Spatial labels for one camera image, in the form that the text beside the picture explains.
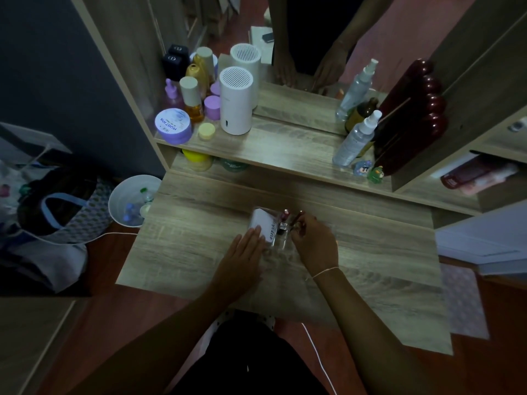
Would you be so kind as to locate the person's left hand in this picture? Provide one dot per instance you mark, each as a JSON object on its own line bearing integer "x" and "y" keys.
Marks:
{"x": 238, "y": 271}

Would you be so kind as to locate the person's right hand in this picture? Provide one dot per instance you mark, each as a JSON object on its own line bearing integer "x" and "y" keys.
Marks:
{"x": 317, "y": 246}

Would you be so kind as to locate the person's right fingers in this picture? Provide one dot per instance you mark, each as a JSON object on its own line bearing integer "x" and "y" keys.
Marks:
{"x": 302, "y": 230}

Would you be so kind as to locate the person's left fingers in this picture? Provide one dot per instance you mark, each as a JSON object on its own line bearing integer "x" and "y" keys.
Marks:
{"x": 249, "y": 242}

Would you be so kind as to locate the dark red lipstick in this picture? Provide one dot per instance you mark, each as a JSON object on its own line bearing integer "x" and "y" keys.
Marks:
{"x": 297, "y": 217}

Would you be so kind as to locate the clear acrylic organizer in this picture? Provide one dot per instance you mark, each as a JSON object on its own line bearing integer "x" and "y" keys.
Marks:
{"x": 276, "y": 238}

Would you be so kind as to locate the person's right forearm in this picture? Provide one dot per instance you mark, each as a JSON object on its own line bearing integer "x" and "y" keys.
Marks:
{"x": 370, "y": 337}

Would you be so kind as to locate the person's left forearm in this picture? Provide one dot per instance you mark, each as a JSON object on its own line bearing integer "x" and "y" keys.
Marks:
{"x": 164, "y": 345}

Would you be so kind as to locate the pink lipstick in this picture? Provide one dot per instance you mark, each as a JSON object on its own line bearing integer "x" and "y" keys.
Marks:
{"x": 284, "y": 220}

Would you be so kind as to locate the white box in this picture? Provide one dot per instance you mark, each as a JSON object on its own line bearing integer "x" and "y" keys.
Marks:
{"x": 263, "y": 224}

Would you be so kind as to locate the green jar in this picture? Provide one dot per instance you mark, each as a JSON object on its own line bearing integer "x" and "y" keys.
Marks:
{"x": 233, "y": 164}

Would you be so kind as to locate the small blue figure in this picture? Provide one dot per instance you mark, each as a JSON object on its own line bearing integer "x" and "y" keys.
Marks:
{"x": 363, "y": 168}

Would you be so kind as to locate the small green figure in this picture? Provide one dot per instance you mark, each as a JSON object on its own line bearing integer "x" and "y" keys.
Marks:
{"x": 376, "y": 175}

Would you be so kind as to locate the clear spray bottle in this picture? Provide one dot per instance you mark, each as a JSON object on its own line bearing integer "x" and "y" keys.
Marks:
{"x": 355, "y": 141}

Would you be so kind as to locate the clear plastic bottle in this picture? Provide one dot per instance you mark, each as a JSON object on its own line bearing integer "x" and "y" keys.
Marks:
{"x": 146, "y": 195}

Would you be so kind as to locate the black shorts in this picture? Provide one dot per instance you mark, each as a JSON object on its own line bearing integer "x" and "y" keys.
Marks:
{"x": 247, "y": 357}

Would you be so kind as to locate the small yellow jar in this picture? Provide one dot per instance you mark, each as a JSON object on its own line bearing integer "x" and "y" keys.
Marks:
{"x": 206, "y": 131}

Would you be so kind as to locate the dark amber bottle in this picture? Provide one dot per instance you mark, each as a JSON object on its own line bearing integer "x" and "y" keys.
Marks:
{"x": 362, "y": 113}

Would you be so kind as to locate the white waste bin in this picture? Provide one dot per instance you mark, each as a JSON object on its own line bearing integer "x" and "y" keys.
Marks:
{"x": 123, "y": 201}

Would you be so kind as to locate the purple round jar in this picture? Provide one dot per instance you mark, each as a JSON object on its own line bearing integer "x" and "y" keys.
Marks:
{"x": 173, "y": 125}

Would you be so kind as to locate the small purple jar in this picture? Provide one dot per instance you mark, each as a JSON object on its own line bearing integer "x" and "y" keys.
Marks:
{"x": 212, "y": 108}

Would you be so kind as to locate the white cylindrical humidifier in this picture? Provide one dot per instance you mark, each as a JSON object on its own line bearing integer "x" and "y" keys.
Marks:
{"x": 235, "y": 102}

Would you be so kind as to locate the amber bottle with white cap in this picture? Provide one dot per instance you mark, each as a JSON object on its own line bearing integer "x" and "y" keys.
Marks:
{"x": 192, "y": 98}

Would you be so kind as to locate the dark red bubble hairbrush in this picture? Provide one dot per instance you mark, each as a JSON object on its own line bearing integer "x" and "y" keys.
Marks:
{"x": 411, "y": 119}

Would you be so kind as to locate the purple dropper bottle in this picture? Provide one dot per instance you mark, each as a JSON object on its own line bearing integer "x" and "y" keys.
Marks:
{"x": 173, "y": 94}

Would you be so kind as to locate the golden yellow bottle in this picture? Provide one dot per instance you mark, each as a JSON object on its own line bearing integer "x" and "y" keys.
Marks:
{"x": 197, "y": 73}

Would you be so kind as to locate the pink tube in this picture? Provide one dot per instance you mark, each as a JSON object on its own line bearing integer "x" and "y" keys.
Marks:
{"x": 477, "y": 176}

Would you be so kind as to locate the white drawer cabinet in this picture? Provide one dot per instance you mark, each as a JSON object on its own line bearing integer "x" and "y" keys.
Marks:
{"x": 486, "y": 238}

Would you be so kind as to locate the black box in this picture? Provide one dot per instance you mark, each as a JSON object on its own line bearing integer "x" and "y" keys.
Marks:
{"x": 173, "y": 67}

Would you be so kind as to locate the patterned tote bag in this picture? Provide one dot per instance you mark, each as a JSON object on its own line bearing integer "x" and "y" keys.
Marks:
{"x": 53, "y": 226}

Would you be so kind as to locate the mirror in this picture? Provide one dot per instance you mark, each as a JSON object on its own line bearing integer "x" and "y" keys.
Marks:
{"x": 391, "y": 28}

